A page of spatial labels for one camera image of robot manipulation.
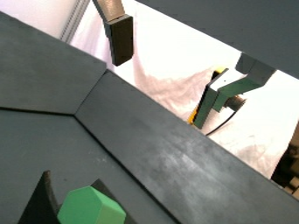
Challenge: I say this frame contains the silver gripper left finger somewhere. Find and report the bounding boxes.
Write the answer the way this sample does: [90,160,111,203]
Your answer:
[92,0,134,66]

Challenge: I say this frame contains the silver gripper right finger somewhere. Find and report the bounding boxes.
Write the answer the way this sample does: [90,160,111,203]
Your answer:
[191,53,276,129]

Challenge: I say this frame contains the green hexagonal prism block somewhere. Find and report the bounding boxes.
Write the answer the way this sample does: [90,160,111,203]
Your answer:
[58,186,127,224]

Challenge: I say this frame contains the black curved cradle stand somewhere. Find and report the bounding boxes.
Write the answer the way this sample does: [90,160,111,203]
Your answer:
[16,170,138,224]

